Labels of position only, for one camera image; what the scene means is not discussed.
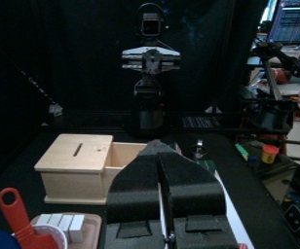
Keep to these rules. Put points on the yellow tub with red lid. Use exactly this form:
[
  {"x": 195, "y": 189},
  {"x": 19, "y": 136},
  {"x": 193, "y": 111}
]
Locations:
[{"x": 269, "y": 155}]

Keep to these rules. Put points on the small metal clamp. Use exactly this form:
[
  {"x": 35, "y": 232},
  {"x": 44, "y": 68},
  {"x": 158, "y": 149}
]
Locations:
[{"x": 198, "y": 149}]

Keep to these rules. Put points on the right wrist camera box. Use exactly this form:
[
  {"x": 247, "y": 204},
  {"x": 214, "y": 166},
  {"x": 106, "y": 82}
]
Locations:
[{"x": 151, "y": 27}]

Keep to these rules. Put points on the computer monitor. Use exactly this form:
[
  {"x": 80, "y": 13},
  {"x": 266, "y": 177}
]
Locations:
[{"x": 293, "y": 22}]

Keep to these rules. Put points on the small wooden tray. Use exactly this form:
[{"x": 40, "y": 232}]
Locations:
[{"x": 91, "y": 227}]

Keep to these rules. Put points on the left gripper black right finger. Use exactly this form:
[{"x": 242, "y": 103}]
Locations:
[{"x": 191, "y": 191}]

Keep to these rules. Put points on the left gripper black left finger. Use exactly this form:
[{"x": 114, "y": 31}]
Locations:
[{"x": 133, "y": 188}]

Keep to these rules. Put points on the wooden box with slot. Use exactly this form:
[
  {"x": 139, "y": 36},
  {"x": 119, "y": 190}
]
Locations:
[{"x": 70, "y": 152}]

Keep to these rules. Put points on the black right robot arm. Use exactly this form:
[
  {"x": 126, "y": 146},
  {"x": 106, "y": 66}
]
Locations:
[{"x": 149, "y": 103}]

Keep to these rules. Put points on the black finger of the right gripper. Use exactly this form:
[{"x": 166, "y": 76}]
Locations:
[
  {"x": 146, "y": 61},
  {"x": 155, "y": 61}
]

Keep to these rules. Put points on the black equipment box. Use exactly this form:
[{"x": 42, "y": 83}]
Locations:
[{"x": 297, "y": 217}]

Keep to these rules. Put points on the green toy block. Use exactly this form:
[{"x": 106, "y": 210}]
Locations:
[{"x": 241, "y": 151}]

